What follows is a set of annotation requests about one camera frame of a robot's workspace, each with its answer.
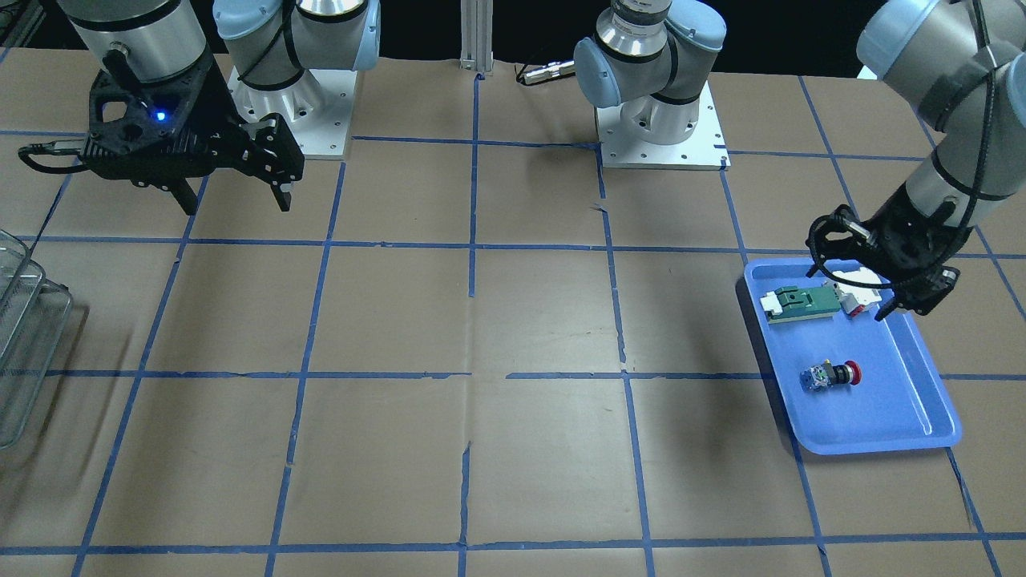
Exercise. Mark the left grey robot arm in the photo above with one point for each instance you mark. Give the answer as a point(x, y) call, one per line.
point(959, 63)

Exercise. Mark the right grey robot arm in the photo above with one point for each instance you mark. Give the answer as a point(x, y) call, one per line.
point(272, 43)

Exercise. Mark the metal wire mesh shelf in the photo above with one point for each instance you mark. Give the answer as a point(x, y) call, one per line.
point(34, 312)

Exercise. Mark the white circuit breaker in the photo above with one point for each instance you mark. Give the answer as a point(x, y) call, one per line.
point(855, 299)

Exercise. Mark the aluminium frame post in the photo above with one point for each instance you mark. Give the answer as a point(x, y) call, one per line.
point(477, 18)

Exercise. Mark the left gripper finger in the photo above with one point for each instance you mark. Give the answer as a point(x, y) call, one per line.
point(887, 308)

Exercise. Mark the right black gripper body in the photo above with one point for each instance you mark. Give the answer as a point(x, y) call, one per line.
point(215, 101)

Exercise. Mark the blue plastic tray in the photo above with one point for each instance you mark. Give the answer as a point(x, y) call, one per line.
point(901, 402)

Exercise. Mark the red emergency stop button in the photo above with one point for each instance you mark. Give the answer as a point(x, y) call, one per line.
point(827, 375)

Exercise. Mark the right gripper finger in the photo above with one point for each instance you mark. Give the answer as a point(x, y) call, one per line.
point(272, 154)
point(184, 195)

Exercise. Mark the green terminal block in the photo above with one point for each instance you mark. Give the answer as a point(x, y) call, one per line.
point(791, 303)

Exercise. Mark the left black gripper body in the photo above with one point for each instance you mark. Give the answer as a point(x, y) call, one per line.
point(907, 234)

